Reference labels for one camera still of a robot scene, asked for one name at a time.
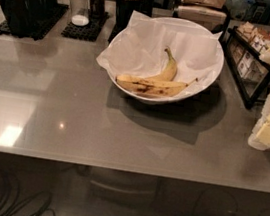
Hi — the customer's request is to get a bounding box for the white bowl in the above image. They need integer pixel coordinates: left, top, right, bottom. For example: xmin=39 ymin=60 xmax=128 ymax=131
xmin=99 ymin=8 xmax=230 ymax=114

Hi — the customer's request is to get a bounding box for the black rubber mat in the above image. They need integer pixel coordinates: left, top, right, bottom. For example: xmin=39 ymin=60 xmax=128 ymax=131
xmin=61 ymin=12 xmax=109 ymax=42
xmin=0 ymin=4 xmax=69 ymax=41

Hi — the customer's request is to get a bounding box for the spotted yellow banana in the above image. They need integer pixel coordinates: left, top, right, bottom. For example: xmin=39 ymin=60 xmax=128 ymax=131
xmin=116 ymin=74 xmax=196 ymax=97

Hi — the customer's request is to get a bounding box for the white paper liner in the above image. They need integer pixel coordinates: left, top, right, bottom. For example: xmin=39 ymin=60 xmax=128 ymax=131
xmin=97 ymin=12 xmax=224 ymax=94

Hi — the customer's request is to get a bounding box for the curved yellow banana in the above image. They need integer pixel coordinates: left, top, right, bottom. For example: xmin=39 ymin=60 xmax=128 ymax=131
xmin=148 ymin=47 xmax=178 ymax=82

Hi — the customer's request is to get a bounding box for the black rubber mat middle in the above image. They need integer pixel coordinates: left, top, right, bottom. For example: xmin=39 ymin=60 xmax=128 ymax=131
xmin=61 ymin=12 xmax=109 ymax=42

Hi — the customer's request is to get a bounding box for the napkin dispenser box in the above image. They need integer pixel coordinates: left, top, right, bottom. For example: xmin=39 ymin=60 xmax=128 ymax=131
xmin=173 ymin=5 xmax=228 ymax=33

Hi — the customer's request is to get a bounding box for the black wire condiment rack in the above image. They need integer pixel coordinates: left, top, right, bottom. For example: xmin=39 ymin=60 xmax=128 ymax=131
xmin=223 ymin=27 xmax=270 ymax=109

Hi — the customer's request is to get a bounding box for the black rubber mat left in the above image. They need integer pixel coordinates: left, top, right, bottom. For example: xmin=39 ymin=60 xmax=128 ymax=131
xmin=0 ymin=4 xmax=69 ymax=41

